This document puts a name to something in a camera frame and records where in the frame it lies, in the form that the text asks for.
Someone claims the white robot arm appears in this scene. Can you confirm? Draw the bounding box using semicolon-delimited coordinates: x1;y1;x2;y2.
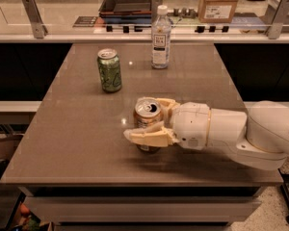
124;97;289;170

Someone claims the clear plastic water bottle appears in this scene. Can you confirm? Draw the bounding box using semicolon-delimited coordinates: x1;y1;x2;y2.
151;5;171;69

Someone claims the right metal glass bracket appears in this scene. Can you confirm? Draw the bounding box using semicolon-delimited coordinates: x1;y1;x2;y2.
264;0;289;39

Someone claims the grey table drawer base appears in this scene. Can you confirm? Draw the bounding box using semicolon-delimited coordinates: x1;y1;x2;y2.
25;196;261;225

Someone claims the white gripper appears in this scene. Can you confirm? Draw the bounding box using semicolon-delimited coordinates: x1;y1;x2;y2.
123;98;210;150

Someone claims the left metal glass bracket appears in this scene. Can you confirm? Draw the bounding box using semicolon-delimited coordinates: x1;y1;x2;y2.
21;0;48;39

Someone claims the orange soda can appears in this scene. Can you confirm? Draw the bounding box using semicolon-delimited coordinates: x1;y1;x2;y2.
133;97;164;155

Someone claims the brown cardboard box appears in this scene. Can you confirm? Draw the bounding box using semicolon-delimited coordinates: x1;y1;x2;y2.
197;0;239;23

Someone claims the metal glass bracket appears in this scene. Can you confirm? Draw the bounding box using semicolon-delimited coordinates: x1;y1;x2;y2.
264;0;289;39
21;0;48;39

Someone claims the green soda can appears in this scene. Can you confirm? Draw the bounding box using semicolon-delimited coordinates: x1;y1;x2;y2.
97;48;122;92

